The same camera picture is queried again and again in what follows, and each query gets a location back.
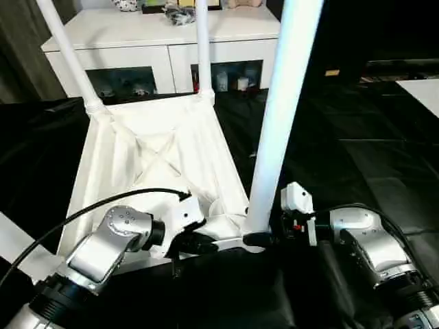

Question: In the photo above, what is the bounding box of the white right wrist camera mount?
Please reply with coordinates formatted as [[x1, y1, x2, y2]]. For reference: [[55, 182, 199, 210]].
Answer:
[[279, 182, 317, 247]]

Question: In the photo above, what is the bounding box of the white plastic table leg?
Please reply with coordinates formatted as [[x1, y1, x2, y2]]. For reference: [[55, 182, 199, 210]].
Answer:
[[35, 0, 111, 117], [0, 210, 67, 286], [243, 0, 326, 238], [194, 0, 217, 103]]

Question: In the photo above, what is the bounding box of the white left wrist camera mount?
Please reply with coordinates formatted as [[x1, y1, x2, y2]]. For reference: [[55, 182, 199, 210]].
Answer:
[[158, 196, 207, 260]]

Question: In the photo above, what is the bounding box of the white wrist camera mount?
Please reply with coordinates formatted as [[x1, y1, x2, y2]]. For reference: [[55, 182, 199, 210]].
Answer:
[[279, 182, 317, 247], [158, 196, 207, 260]]

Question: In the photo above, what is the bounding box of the grey curtain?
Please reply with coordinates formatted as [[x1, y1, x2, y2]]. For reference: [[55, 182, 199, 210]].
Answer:
[[0, 0, 79, 104]]

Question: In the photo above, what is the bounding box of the floral patterned pot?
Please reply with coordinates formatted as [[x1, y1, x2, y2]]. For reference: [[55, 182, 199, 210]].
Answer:
[[110, 0, 139, 13]]

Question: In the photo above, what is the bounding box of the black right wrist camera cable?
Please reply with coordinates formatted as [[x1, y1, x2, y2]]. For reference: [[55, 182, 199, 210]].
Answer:
[[314, 203, 437, 286]]

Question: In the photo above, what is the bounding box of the black work mat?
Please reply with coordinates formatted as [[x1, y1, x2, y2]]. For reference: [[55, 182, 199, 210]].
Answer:
[[0, 78, 439, 329]]

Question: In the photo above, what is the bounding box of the pink plush item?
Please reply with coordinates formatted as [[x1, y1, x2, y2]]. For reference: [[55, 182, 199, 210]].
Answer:
[[225, 0, 265, 10]]

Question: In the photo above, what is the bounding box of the white plastic table top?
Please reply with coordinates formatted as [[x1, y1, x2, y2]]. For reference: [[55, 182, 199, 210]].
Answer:
[[56, 91, 272, 269]]

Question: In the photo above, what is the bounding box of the white cabinet with glass doors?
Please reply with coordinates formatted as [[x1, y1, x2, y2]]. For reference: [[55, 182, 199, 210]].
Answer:
[[40, 5, 283, 99]]

